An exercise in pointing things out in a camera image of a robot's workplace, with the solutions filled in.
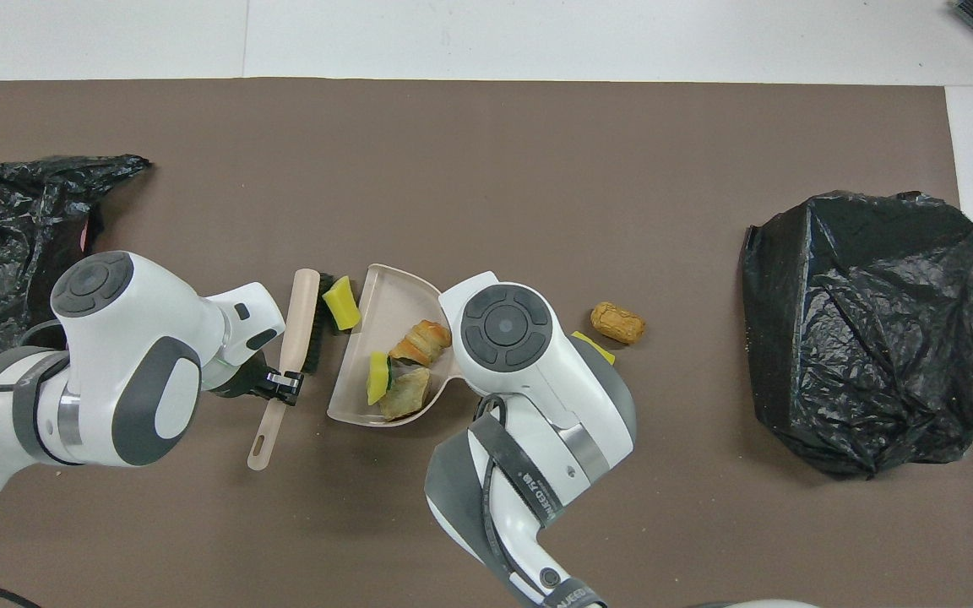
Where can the beige hand brush black bristles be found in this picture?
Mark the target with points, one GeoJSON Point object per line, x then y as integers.
{"type": "Point", "coordinates": [301, 312]}

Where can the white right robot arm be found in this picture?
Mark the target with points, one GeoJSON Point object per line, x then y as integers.
{"type": "Point", "coordinates": [537, 380]}

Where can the yellow sponge piece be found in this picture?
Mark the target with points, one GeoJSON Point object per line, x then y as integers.
{"type": "Point", "coordinates": [341, 306]}
{"type": "Point", "coordinates": [378, 380]}
{"type": "Point", "coordinates": [596, 348]}

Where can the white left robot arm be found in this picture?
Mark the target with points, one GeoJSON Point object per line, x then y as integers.
{"type": "Point", "coordinates": [140, 338]}

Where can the brown bread roll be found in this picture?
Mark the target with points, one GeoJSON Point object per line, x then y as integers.
{"type": "Point", "coordinates": [617, 323]}

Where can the brown table mat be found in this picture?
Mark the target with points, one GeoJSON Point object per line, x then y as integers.
{"type": "Point", "coordinates": [453, 127]}

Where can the beige plastic dustpan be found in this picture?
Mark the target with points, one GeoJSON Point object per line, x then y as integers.
{"type": "Point", "coordinates": [385, 304]}

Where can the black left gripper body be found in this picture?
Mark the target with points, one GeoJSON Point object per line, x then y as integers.
{"type": "Point", "coordinates": [246, 382]}

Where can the pale bread chunk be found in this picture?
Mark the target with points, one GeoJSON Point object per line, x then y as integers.
{"type": "Point", "coordinates": [409, 395]}

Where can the orange striped croissant piece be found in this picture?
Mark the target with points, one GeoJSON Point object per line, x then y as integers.
{"type": "Point", "coordinates": [423, 342]}

